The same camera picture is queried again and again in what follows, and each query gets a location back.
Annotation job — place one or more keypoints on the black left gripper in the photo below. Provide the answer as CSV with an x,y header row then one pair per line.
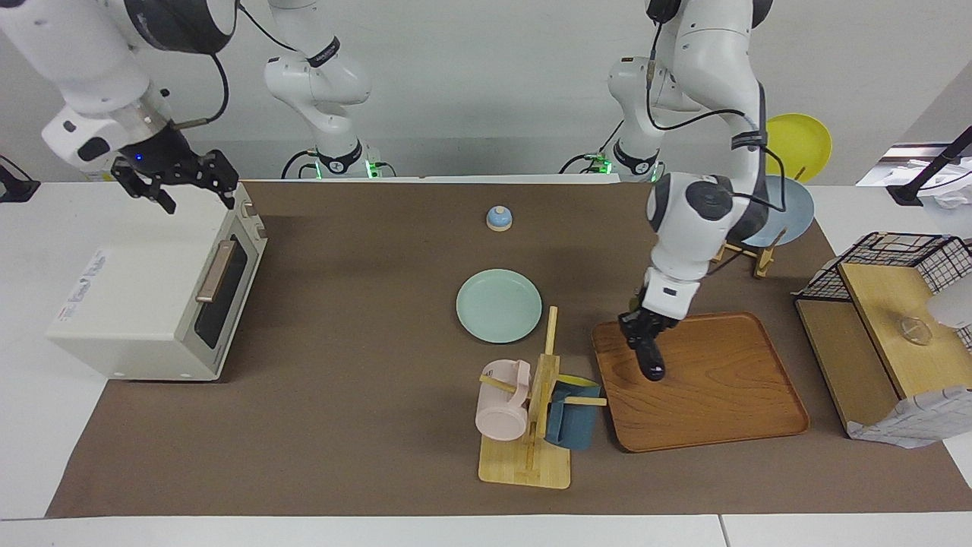
x,y
651,317

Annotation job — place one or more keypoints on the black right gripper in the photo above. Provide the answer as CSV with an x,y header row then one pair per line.
x,y
156,156

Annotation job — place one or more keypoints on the dark purple eggplant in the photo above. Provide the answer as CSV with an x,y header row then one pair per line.
x,y
653,365

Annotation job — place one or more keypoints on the pale green plate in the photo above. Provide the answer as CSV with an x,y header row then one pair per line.
x,y
499,306

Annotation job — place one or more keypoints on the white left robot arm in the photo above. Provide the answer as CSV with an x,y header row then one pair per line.
x,y
706,205

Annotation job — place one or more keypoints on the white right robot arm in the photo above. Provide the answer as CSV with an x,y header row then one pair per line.
x,y
83,61

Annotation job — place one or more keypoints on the white toaster oven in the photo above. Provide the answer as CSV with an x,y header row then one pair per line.
x,y
137,296

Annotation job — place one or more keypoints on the brown wooden tray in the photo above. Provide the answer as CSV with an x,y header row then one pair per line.
x,y
721,395

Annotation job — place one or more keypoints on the blue mug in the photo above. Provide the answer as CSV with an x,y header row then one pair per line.
x,y
573,425

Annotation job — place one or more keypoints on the wooden plate rack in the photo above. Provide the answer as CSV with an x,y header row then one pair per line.
x,y
762,262

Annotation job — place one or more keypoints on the pink mug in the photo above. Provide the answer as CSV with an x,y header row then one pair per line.
x,y
501,414

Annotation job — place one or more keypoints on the wooden mug stand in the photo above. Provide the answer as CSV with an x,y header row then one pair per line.
x,y
524,463

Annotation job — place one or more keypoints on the light blue plate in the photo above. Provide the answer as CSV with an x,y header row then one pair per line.
x,y
793,216

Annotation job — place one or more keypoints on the small blue dome bell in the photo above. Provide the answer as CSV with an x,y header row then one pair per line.
x,y
499,219

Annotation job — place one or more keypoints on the yellow plate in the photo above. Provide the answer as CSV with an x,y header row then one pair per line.
x,y
805,144

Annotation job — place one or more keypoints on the light wooden shelf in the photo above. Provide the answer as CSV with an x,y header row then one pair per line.
x,y
896,304

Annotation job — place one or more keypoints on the small clear glass bowl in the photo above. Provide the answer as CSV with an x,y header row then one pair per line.
x,y
916,331

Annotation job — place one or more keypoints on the white grid pattern cloth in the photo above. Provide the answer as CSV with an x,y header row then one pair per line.
x,y
919,422

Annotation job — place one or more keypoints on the brown table mat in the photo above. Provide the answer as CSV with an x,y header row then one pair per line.
x,y
364,425

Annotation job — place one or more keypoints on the white frosted cup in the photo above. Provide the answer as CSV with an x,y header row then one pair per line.
x,y
953,308

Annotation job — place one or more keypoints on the black slanted stand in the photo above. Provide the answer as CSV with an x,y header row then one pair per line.
x,y
923,178

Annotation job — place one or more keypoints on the white crumpled paper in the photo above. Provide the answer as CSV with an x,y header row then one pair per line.
x,y
949,194

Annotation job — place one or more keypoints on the black clamp mount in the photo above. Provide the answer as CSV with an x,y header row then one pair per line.
x,y
15,186

